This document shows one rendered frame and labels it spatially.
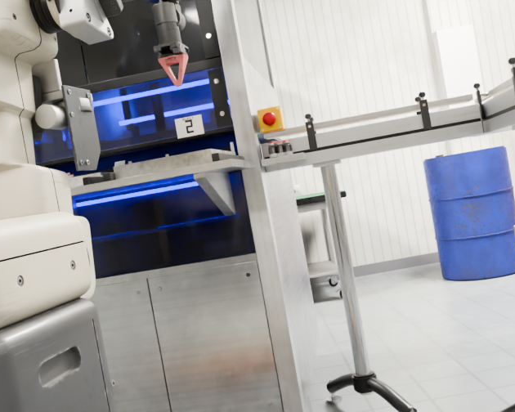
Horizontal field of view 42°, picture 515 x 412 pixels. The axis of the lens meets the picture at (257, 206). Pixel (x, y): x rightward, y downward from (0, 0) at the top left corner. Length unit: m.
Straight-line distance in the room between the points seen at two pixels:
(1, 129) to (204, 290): 1.06
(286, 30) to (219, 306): 3.47
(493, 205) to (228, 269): 2.57
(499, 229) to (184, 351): 2.67
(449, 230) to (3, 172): 3.50
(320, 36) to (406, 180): 1.28
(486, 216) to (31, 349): 3.74
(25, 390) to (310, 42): 4.65
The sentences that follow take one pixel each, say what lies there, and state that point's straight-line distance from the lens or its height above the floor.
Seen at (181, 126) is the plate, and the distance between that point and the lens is 2.11.
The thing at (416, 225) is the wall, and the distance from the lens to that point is 5.32.
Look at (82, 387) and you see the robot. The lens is 0.94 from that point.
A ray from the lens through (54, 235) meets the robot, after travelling 0.91.
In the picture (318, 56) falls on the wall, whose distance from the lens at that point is 5.28.
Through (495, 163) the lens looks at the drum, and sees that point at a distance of 4.41.
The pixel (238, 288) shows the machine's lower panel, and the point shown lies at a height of 0.50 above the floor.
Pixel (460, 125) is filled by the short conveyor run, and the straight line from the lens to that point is 2.18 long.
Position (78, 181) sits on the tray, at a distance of 1.93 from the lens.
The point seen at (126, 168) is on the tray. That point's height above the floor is 0.90.
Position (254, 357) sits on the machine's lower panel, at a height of 0.28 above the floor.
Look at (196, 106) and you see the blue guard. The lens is 2.10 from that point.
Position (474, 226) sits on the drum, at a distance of 4.36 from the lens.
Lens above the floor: 0.79
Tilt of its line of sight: 1 degrees down
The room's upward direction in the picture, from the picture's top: 10 degrees counter-clockwise
